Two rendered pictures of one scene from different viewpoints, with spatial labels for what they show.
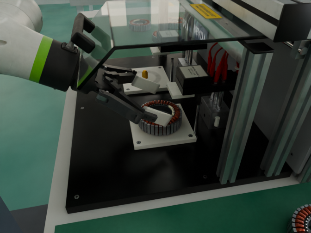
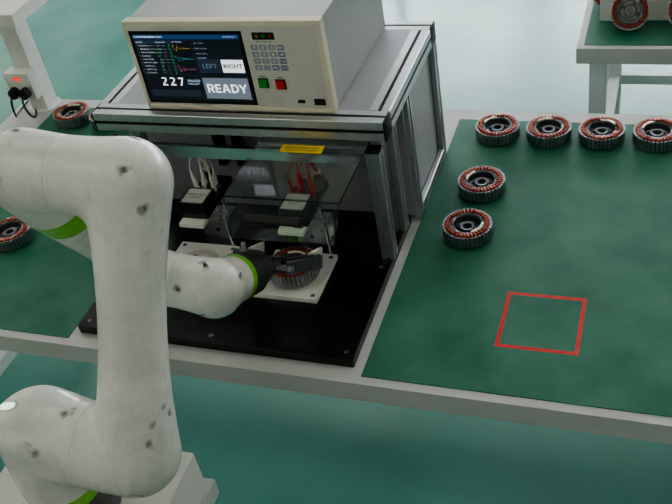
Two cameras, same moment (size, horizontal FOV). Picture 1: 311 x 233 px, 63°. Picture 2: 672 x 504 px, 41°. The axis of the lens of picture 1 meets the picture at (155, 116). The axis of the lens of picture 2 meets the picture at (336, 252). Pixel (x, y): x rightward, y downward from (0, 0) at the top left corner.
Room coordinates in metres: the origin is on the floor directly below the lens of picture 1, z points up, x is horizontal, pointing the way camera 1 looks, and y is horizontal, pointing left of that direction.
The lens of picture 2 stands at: (-0.47, 1.17, 2.04)
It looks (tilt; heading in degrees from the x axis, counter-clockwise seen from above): 39 degrees down; 306
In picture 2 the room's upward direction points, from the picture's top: 12 degrees counter-clockwise
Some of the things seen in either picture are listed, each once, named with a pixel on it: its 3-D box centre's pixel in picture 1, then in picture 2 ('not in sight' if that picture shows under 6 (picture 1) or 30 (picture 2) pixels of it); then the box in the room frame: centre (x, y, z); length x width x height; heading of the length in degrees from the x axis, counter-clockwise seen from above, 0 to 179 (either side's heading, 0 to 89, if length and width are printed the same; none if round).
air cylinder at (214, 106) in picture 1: (214, 111); not in sight; (0.53, -0.15, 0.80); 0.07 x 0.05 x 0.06; 11
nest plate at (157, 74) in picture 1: (145, 79); (198, 266); (0.74, 0.03, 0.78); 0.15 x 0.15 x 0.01; 11
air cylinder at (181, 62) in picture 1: (187, 69); (220, 220); (0.77, -0.11, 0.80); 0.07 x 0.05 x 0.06; 11
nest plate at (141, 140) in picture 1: (159, 124); (295, 275); (0.51, -0.01, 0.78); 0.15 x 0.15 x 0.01; 11
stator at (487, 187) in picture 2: not in sight; (481, 184); (0.25, -0.45, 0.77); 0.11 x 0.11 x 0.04
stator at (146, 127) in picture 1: (159, 116); (293, 267); (0.51, -0.01, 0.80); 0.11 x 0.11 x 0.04
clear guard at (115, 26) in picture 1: (171, 32); (300, 179); (0.45, -0.03, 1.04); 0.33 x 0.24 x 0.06; 101
